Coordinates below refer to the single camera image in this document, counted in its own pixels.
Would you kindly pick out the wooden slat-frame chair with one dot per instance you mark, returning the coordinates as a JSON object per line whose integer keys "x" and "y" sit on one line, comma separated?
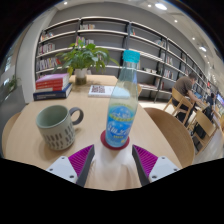
{"x": 203, "y": 125}
{"x": 178, "y": 101}

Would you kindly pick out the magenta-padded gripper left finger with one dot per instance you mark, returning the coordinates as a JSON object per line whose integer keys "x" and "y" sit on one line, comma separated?
{"x": 75, "y": 161}

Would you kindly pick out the small green window plant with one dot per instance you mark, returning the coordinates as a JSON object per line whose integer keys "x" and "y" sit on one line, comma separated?
{"x": 12, "y": 83}

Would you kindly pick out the white patterned-cover book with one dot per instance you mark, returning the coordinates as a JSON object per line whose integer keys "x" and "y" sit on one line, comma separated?
{"x": 100, "y": 90}

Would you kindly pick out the person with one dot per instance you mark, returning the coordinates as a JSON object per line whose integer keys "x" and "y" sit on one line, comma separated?
{"x": 185, "y": 88}
{"x": 211, "y": 100}

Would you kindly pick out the ceiling lights group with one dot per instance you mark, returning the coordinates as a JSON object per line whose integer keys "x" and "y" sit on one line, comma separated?
{"x": 161, "y": 6}

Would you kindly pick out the wooden curved-back chair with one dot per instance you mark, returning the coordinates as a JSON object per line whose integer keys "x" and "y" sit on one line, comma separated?
{"x": 139, "y": 90}
{"x": 173, "y": 133}

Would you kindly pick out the grey bookshelf unit with books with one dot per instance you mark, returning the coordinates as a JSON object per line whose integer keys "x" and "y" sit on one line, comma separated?
{"x": 150, "y": 43}

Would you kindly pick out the red book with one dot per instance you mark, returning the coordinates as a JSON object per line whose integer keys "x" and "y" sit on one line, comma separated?
{"x": 50, "y": 86}

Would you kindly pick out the clear water bottle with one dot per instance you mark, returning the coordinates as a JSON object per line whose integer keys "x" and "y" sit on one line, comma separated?
{"x": 123, "y": 110}

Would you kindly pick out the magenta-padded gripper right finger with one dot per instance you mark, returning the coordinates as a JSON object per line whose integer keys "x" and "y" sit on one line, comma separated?
{"x": 151, "y": 161}

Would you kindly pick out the pink book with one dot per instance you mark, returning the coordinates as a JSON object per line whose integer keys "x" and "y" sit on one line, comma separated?
{"x": 51, "y": 78}

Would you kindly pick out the dark blue book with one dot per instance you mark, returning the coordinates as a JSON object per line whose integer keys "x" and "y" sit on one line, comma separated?
{"x": 51, "y": 94}

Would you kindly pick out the green potted plant, white pot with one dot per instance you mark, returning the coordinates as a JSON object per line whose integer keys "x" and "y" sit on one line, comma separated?
{"x": 83, "y": 56}

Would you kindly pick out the grey-green patterned mug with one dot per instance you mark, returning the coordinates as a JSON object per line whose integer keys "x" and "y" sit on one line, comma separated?
{"x": 55, "y": 128}

